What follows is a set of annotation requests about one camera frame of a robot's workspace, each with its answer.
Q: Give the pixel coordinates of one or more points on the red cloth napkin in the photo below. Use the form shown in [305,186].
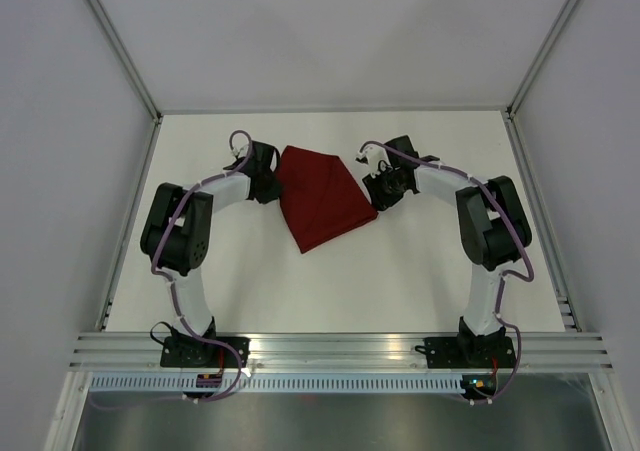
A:
[320,200]

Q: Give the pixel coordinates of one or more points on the aluminium front rail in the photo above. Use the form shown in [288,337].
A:
[542,352]

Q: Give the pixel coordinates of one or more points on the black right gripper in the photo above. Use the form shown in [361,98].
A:
[379,199]

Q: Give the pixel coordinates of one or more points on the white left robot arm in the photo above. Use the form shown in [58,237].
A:
[177,231]

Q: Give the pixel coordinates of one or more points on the aluminium frame post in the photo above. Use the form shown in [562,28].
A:
[559,25]
[113,39]

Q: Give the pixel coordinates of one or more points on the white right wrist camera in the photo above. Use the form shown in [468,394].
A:
[375,158]

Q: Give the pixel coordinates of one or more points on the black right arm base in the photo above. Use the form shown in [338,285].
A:
[447,353]

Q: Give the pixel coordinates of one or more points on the white slotted cable duct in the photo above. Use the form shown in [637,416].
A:
[279,383]

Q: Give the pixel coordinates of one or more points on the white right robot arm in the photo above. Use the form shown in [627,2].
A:
[493,227]

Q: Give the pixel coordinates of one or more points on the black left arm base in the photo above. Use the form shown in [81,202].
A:
[185,352]

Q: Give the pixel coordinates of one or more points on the aluminium frame post right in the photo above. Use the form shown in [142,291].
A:
[559,25]

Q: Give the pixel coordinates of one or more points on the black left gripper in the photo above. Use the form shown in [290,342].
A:
[273,194]

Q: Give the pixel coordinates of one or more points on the aluminium frame post left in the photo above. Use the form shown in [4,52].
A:
[113,39]

